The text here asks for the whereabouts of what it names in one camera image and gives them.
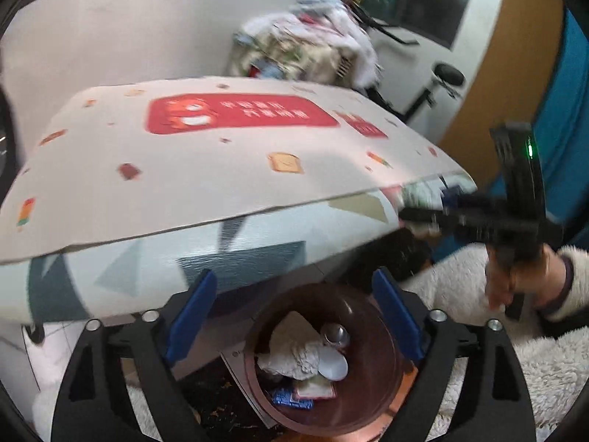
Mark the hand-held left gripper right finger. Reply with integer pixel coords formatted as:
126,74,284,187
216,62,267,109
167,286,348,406
372,267,538,442

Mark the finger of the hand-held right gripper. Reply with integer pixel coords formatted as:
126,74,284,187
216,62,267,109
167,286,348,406
398,207,489,241
439,189,493,217

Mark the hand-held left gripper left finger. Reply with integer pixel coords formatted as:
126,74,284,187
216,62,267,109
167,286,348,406
50,268,218,442

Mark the brown round trash bin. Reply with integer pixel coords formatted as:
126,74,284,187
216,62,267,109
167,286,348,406
243,283,419,438

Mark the red and white small box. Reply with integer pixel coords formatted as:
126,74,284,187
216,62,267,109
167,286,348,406
294,374,339,400

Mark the white tissue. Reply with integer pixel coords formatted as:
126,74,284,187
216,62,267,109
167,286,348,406
256,341,325,378

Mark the blue snack packet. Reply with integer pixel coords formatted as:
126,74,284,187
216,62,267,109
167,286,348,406
271,387,314,410

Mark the person's right forearm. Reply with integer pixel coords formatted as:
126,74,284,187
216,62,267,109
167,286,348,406
534,245,589,325

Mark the person's right hand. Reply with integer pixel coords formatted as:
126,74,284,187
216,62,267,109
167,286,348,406
485,244,569,311

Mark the silver metal can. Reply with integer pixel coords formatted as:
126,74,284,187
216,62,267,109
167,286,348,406
321,323,350,348

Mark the large blue object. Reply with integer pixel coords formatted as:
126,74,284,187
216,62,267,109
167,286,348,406
488,7,589,249

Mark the white paper piece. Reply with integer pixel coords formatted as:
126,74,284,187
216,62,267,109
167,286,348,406
269,311,323,346

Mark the wooden door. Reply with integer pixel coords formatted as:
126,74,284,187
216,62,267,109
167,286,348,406
435,0,566,185

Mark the black exercise bike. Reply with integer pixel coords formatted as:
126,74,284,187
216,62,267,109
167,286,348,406
350,0,465,120

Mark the white fluffy garment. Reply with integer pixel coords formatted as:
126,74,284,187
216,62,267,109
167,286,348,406
405,245,589,431

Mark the black table caster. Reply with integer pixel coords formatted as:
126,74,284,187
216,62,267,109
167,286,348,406
22,323,46,345

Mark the dark window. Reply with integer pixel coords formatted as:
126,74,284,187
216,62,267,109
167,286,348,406
382,0,482,51

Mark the pile of clothes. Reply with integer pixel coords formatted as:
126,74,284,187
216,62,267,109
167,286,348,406
228,0,382,90

